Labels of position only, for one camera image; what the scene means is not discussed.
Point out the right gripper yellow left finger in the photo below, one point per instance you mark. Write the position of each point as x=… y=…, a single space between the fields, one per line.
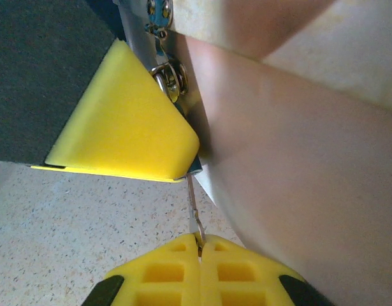
x=192 y=277

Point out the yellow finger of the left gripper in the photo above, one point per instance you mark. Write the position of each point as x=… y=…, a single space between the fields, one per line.
x=125 y=121
x=119 y=174

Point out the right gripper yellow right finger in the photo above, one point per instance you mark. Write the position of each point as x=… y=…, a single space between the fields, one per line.
x=208 y=277

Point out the small silver key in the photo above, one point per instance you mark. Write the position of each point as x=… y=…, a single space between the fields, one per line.
x=192 y=197

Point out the pink printed tin box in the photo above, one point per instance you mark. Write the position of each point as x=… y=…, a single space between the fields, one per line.
x=278 y=159

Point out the silver box hasp latch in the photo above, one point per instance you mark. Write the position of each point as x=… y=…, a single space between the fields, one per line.
x=159 y=12

